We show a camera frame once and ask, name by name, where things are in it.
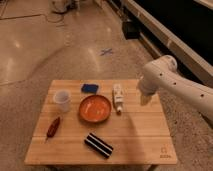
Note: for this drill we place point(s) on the wooden table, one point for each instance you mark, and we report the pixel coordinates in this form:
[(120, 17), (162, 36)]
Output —
[(139, 135)]

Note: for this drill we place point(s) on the blue sponge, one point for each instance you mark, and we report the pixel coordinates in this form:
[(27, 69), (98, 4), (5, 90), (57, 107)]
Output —
[(90, 88)]

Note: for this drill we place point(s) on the black white striped box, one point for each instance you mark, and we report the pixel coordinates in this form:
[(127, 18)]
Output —
[(99, 145)]

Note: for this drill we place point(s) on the black box on floor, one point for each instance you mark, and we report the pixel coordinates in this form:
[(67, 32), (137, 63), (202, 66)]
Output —
[(130, 31)]

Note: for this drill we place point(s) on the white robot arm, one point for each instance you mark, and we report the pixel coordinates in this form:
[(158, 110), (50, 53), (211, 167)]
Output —
[(162, 73)]

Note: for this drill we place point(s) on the white tube bottle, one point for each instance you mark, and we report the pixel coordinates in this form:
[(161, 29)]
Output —
[(118, 97)]

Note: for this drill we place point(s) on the orange plate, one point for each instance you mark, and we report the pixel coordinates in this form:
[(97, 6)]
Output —
[(95, 108)]

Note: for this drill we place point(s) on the white plastic cup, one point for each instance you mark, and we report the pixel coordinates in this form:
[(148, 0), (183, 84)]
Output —
[(62, 99)]

